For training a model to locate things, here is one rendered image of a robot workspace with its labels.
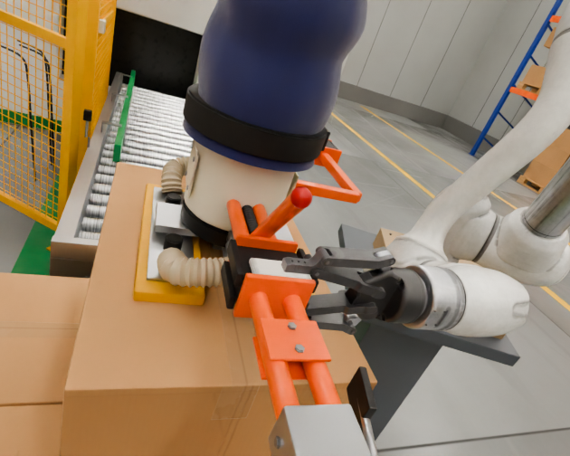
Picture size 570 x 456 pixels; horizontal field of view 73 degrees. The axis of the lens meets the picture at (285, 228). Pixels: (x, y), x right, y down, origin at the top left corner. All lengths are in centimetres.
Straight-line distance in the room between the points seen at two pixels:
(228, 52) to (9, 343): 81
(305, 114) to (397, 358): 101
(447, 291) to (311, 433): 30
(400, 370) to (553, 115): 95
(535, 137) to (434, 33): 1141
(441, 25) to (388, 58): 159
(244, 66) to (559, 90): 50
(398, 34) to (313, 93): 1103
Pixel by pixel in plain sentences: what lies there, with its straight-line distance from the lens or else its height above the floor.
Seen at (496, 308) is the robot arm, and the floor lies 110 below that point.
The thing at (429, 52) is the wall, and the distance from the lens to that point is 1215.
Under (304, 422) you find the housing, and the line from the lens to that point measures 33.
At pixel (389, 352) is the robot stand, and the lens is 137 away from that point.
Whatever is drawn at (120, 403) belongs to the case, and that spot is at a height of 92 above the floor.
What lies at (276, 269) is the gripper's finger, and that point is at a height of 110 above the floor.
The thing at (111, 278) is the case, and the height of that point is 94.
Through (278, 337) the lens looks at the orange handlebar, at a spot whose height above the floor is 109.
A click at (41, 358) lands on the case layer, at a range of 105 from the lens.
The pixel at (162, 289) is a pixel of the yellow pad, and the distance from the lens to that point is 58.
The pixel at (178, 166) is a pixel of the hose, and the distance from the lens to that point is 82.
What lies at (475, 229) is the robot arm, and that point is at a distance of 119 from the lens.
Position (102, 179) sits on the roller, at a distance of 180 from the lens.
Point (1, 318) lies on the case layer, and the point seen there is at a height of 54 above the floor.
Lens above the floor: 134
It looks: 27 degrees down
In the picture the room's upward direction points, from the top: 20 degrees clockwise
